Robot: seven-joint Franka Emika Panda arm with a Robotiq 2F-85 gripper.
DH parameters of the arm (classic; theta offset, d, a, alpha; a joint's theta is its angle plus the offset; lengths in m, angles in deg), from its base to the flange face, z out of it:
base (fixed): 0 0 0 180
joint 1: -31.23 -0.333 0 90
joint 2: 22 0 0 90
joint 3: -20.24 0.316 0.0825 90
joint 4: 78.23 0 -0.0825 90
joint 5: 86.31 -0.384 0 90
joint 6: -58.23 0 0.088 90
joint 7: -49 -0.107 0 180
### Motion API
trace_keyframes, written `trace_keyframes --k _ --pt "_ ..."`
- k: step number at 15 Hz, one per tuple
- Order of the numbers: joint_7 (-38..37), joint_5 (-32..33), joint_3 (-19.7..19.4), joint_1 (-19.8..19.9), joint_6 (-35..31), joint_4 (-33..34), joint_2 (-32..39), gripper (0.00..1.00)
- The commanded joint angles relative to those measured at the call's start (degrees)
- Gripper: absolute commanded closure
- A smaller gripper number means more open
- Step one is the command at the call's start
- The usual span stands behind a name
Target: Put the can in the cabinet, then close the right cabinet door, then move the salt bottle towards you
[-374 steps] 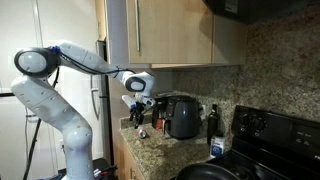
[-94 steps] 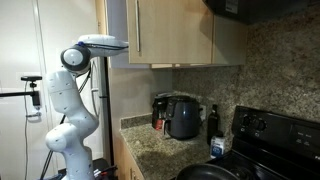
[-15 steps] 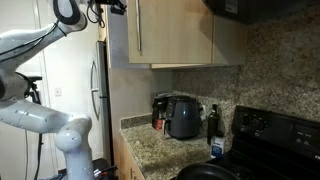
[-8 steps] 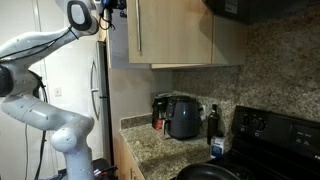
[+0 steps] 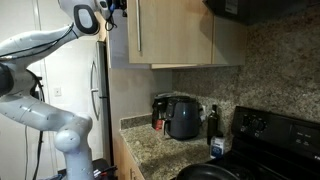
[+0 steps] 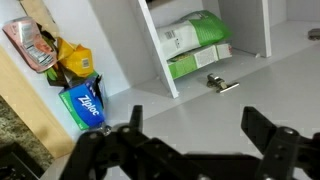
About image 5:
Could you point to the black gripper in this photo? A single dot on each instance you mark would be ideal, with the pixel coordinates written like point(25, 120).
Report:
point(120, 6)

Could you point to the wooden cabinet door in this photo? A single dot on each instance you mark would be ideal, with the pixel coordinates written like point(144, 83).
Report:
point(116, 43)
point(173, 33)

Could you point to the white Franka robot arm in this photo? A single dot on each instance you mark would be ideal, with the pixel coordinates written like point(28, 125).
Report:
point(36, 116)

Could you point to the dark glass bottle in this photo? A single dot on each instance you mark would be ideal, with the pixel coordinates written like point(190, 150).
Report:
point(213, 125)

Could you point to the wooden base cabinet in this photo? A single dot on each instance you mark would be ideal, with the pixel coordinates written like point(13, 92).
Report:
point(125, 160)

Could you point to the blue white salt box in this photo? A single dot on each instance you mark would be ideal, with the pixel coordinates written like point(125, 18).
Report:
point(217, 148)

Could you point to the stainless steel refrigerator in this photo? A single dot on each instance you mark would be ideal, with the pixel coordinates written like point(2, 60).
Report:
point(101, 100)

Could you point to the black air fryer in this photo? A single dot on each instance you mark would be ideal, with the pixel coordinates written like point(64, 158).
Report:
point(185, 118)

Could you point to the black range hood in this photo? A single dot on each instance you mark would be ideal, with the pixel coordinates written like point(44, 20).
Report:
point(260, 10)

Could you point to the black frying pan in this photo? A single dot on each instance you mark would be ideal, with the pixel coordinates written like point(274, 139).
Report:
point(206, 173)

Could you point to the black kitchen stove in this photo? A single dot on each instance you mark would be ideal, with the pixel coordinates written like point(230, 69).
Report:
point(276, 143)

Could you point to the white light switch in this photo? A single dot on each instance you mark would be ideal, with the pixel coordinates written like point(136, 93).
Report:
point(58, 91)

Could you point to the wooden wall cabinet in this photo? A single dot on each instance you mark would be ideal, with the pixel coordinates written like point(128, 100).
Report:
point(230, 43)

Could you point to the white wall plug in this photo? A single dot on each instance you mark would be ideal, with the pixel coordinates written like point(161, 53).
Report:
point(202, 111)

